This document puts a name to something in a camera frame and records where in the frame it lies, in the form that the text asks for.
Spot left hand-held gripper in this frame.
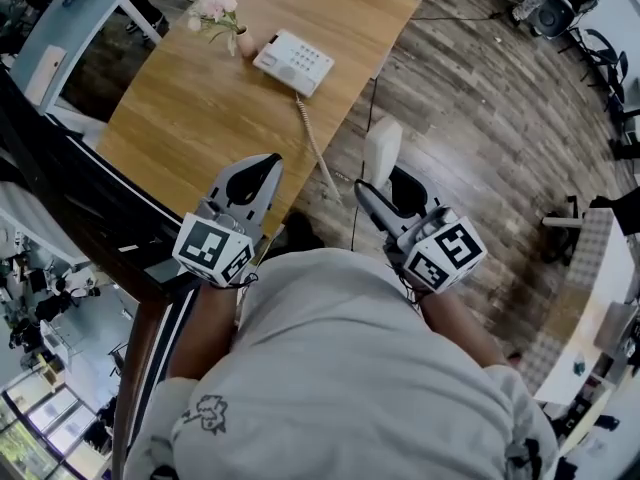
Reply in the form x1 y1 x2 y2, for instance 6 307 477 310
172 152 286 289

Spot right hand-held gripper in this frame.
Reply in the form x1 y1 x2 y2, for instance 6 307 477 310
354 163 489 296

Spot white telephone handset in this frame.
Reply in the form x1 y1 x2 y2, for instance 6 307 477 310
363 116 405 190

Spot white telephone base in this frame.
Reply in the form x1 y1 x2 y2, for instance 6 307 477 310
251 28 336 100

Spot person's right forearm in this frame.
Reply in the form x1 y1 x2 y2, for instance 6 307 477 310
415 287 512 370

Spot person's left forearm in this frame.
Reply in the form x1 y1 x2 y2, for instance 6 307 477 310
168 271 247 385

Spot person's black shoe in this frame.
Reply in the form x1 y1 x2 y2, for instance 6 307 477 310
272 211 327 255

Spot small pink vase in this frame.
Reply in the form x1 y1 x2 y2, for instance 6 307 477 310
235 24 259 60

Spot black stool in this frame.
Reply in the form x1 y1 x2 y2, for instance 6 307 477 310
541 194 585 267

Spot pink and white flowers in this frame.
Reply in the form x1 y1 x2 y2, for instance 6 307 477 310
186 0 242 58

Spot person's grey shirt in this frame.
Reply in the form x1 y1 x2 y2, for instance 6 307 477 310
121 246 560 480

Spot white table with checkered cloth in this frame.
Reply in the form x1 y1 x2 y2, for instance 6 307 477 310
530 206 640 407

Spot light blue white table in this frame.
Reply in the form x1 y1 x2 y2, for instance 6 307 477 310
8 0 162 142

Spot black round speaker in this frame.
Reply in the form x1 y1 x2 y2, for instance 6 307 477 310
528 0 577 40

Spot black chair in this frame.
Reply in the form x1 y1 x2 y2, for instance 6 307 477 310
568 26 632 100

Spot thin black cable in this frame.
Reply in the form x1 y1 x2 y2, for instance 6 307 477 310
348 75 379 252

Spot beige coiled telephone cord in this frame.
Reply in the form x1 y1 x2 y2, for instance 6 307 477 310
294 91 344 205

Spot dark wooden shelf frame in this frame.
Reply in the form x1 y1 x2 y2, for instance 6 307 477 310
0 65 202 480

